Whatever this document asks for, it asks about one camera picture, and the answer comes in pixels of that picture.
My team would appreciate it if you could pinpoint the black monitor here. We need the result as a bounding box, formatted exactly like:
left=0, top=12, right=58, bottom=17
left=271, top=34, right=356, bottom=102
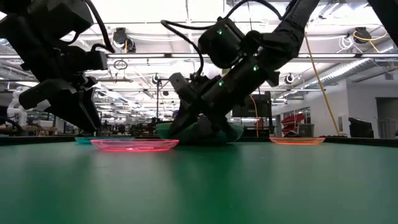
left=231, top=93, right=273, bottom=118

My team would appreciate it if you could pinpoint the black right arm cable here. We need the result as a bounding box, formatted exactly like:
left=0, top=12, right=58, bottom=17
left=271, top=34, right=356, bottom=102
left=160, top=0, right=290, bottom=78

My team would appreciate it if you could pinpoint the green bowl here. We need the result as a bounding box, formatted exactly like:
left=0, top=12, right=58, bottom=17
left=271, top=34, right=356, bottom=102
left=155, top=123, right=245, bottom=145

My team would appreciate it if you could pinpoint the black table frame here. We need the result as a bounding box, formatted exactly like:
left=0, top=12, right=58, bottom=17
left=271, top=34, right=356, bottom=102
left=0, top=134, right=398, bottom=147

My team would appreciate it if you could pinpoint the black ceiling cable reel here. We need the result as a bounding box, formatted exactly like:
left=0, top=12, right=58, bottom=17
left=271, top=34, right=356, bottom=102
left=353, top=26, right=389, bottom=54
left=111, top=27, right=137, bottom=54

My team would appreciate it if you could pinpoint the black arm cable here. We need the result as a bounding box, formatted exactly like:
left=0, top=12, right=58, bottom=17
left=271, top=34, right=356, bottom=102
left=160, top=0, right=290, bottom=78
left=67, top=0, right=116, bottom=54

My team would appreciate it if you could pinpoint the small magenta transparent plate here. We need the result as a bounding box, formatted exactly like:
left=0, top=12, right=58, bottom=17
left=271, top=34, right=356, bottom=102
left=90, top=138, right=180, bottom=153

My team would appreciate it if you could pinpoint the red bin rack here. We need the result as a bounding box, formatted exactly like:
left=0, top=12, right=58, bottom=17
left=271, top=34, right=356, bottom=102
left=281, top=113, right=306, bottom=134

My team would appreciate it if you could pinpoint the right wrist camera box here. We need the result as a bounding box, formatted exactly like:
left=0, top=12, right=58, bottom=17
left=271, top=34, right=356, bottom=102
left=169, top=72, right=191, bottom=101

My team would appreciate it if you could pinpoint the silver ventilation duct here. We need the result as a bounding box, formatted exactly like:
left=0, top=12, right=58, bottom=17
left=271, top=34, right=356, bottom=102
left=303, top=46, right=398, bottom=91

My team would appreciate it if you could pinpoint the white humanoid robot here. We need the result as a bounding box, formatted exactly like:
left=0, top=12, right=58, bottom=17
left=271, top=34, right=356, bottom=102
left=6, top=86, right=32, bottom=127

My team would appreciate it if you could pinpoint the black stand frame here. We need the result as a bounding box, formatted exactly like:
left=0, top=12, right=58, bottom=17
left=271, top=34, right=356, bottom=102
left=154, top=78, right=175, bottom=122

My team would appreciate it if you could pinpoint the green table mat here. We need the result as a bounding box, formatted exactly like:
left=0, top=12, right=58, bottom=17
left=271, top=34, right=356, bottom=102
left=0, top=140, right=398, bottom=224

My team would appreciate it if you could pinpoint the black hanging cable loop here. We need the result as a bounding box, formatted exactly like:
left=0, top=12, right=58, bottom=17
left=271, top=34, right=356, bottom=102
left=113, top=59, right=128, bottom=71

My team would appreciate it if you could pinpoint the yellow hanging cable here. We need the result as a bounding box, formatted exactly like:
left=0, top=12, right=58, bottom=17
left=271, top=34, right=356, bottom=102
left=303, top=30, right=341, bottom=137
left=248, top=95, right=259, bottom=138

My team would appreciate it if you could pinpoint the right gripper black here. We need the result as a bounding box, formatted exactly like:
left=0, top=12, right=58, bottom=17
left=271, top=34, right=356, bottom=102
left=169, top=88, right=239, bottom=141

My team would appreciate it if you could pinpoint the grey bin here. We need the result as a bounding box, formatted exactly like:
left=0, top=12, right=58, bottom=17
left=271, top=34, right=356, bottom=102
left=298, top=123, right=315, bottom=138

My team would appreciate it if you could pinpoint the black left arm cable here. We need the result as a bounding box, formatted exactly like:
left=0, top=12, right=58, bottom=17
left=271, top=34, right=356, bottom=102
left=67, top=0, right=116, bottom=54

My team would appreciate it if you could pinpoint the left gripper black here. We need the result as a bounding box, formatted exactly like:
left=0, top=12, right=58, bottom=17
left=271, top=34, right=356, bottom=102
left=18, top=73, right=102, bottom=133

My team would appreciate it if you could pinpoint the small blue transparent plate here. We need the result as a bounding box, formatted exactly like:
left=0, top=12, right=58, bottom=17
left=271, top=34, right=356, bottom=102
left=74, top=136, right=134, bottom=145

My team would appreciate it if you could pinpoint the black round chair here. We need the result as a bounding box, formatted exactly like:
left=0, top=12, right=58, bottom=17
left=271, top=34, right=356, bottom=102
left=348, top=116, right=375, bottom=139

